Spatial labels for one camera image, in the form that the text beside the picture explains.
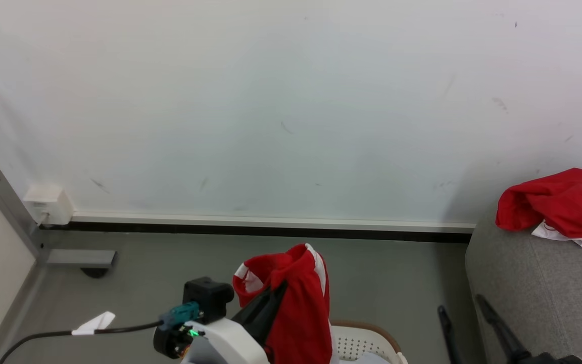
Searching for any red and white striped garment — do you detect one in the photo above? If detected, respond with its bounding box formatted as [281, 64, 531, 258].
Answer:
[232, 243, 340, 364]

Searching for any light blue garment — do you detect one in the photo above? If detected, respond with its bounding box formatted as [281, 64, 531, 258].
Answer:
[349, 352, 390, 364]

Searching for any grey fabric sofa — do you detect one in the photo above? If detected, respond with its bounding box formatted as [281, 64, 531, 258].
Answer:
[465, 202, 582, 364]

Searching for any grey metal frame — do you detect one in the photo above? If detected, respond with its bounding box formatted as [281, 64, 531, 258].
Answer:
[0, 157, 118, 269]

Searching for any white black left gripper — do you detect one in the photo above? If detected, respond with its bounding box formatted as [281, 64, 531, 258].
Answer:
[153, 282, 287, 364]

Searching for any white tape tag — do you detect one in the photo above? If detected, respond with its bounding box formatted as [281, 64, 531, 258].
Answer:
[71, 311, 116, 336]

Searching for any white and black baseboard strip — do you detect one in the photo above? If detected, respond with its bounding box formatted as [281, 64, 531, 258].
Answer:
[38, 212, 476, 244]

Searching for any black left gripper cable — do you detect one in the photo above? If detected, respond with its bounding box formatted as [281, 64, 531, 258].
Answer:
[0, 321, 166, 364]

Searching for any white wall socket box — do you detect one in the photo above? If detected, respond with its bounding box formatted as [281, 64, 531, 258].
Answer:
[22, 184, 74, 226]

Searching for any teal cable connector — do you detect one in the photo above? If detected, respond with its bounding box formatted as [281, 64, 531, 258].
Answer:
[159, 302, 201, 330]

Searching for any white plastic laundry basket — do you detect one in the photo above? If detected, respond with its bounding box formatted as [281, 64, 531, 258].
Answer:
[330, 321, 409, 364]

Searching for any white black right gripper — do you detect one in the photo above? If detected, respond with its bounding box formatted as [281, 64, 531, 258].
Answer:
[438, 294, 582, 364]

